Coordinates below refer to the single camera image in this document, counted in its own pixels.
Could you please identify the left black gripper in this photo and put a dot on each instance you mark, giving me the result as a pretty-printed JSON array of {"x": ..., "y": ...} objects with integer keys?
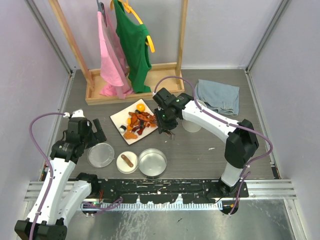
[{"x": 97, "y": 137}]

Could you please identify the metal tongs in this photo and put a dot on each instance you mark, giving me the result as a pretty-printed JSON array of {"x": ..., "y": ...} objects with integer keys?
[{"x": 171, "y": 135}]

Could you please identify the green shirt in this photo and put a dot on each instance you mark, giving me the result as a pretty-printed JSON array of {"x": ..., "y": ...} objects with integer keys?
[{"x": 132, "y": 38}]

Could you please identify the wooden clothes rack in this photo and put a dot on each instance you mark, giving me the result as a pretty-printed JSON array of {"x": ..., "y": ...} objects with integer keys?
[{"x": 167, "y": 75}]

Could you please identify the yellow round food piece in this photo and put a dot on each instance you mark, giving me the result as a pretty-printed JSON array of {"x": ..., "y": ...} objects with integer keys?
[{"x": 140, "y": 107}]

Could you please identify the white square plate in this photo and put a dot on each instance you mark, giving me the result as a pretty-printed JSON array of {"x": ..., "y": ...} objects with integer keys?
[{"x": 121, "y": 119}]

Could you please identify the shallow round metal tin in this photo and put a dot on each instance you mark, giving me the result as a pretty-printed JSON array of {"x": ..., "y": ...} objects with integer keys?
[{"x": 152, "y": 163}]

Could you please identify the black white sushi roll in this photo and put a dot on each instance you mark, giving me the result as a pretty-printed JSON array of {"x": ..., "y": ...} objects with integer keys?
[{"x": 122, "y": 129}]

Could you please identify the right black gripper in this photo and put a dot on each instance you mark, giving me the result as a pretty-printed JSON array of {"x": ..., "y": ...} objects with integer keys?
[{"x": 163, "y": 126}]

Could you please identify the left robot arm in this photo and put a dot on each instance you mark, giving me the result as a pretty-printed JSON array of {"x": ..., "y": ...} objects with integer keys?
[{"x": 52, "y": 212}]

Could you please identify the white lid with leather strap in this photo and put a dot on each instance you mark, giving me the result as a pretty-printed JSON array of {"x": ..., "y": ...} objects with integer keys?
[{"x": 127, "y": 162}]

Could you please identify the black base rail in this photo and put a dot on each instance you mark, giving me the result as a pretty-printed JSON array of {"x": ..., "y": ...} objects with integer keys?
[{"x": 160, "y": 191}]

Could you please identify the blue denim cloth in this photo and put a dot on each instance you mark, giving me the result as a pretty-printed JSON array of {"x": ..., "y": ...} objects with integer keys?
[{"x": 218, "y": 97}]

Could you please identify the pink shirt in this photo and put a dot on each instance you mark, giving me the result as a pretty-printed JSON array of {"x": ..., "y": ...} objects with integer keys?
[{"x": 113, "y": 63}]

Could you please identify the grey clothes hanger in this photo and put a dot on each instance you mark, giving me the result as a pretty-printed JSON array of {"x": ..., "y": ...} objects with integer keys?
[{"x": 101, "y": 8}]

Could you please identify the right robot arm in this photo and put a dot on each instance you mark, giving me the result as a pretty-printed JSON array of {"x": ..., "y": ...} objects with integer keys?
[{"x": 240, "y": 138}]

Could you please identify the yellow clothes hanger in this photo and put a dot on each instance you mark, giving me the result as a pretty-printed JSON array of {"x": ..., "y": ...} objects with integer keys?
[{"x": 129, "y": 9}]

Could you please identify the tall metal container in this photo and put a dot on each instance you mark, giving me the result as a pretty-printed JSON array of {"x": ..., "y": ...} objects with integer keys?
[{"x": 191, "y": 126}]

